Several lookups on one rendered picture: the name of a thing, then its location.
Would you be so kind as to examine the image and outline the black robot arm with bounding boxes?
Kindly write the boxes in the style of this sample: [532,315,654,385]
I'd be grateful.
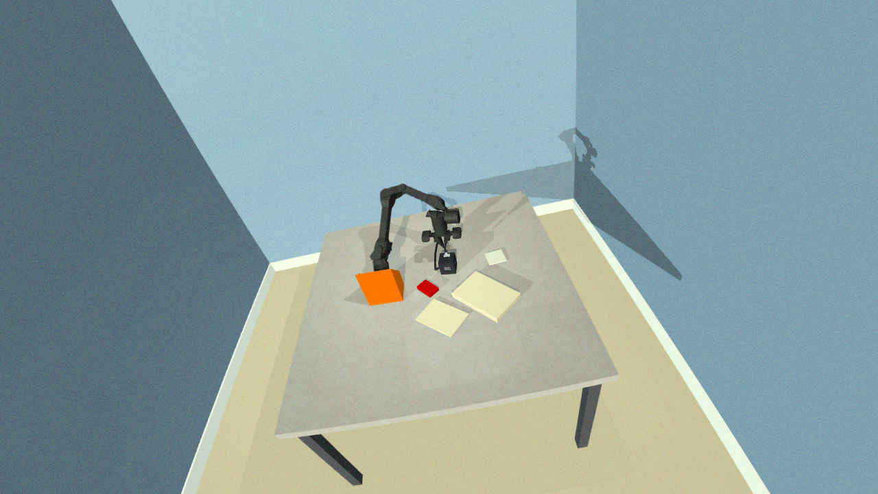
[370,183,460,272]

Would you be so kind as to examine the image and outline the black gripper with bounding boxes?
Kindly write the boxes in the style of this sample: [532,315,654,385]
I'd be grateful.
[422,222,462,248]

